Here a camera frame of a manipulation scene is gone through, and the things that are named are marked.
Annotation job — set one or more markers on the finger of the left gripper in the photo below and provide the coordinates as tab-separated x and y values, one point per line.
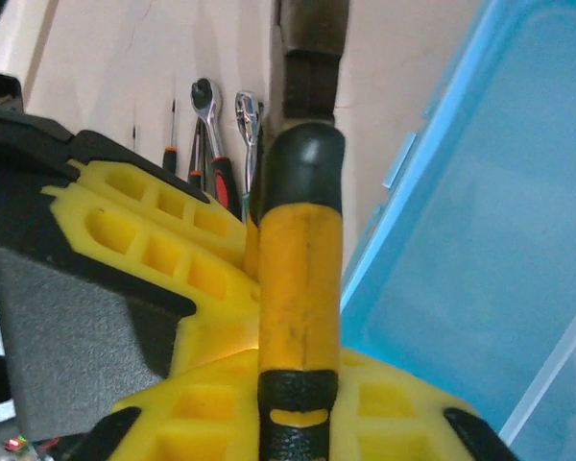
146	185
139	245

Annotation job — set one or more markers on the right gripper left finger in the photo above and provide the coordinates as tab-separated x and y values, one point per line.
163	422

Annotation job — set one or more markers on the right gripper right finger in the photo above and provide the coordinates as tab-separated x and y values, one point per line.
413	422

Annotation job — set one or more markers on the yellow black long-nose pliers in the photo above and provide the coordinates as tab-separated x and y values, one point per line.
300	288

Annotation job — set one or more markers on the blue plastic toolbox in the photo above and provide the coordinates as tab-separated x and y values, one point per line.
485	216

